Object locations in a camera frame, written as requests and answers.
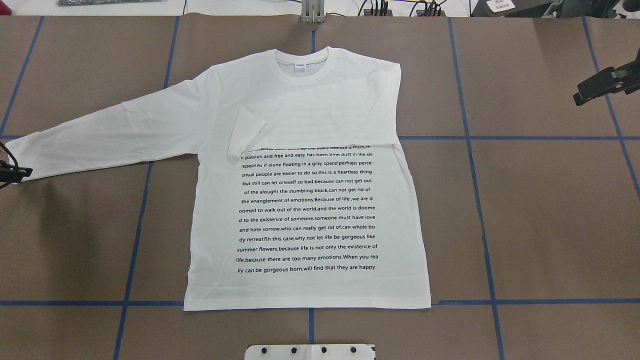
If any white long-sleeve printed shirt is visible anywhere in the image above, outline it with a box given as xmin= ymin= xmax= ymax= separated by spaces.
xmin=7 ymin=47 xmax=432 ymax=312

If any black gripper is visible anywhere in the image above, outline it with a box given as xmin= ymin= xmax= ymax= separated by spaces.
xmin=573 ymin=63 xmax=640 ymax=106

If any black electronics board upper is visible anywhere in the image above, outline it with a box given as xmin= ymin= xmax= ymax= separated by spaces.
xmin=358 ymin=0 xmax=393 ymax=18

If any black electronics board lower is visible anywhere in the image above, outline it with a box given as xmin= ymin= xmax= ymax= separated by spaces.
xmin=409 ymin=0 xmax=447 ymax=18

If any black electronics board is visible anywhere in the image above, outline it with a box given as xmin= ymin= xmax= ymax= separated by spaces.
xmin=358 ymin=0 xmax=393 ymax=18
xmin=409 ymin=0 xmax=447 ymax=18

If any white pedestal column with base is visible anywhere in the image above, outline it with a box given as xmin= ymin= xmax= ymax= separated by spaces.
xmin=244 ymin=343 xmax=377 ymax=360

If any aluminium frame post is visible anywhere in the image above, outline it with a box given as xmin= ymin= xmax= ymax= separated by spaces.
xmin=300 ymin=0 xmax=326 ymax=23

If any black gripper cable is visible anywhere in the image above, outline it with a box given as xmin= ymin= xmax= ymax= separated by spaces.
xmin=0 ymin=141 xmax=21 ymax=190

